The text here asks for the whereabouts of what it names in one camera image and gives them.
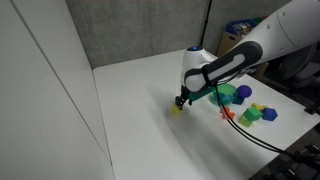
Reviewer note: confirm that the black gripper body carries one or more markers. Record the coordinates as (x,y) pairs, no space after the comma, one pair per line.
(186,95)

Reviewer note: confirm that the yellow gear shaped toy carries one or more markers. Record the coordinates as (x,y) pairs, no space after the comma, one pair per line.
(175,111)

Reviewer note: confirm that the green plastic bowl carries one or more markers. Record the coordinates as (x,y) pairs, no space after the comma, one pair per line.
(228,90)

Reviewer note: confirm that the green cube block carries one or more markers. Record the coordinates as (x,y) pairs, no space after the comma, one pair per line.
(252,114)

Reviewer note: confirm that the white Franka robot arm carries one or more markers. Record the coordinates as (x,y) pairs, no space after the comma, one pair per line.
(266,33)

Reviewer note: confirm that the blue toy figure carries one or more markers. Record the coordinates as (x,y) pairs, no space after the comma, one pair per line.
(226,99)

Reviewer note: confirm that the orange toy piece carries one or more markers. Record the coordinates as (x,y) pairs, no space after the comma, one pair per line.
(230,115)

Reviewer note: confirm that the small blue block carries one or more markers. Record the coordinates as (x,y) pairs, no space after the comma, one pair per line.
(238,101)

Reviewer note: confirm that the wooden toy shelf with bins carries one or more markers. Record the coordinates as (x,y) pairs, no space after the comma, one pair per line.
(228,41)

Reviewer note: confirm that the yellow cross shaped toy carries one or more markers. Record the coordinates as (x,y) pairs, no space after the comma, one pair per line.
(257,106)

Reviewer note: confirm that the blue cube block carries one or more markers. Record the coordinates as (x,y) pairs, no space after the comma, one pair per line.
(269,114)

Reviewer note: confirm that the black vertical pole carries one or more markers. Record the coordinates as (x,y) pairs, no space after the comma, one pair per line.
(205,25)

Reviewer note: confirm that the black office chair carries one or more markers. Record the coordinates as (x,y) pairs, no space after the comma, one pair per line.
(301,70)

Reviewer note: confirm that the black equipment stand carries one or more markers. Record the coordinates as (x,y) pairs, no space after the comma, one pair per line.
(300,165)

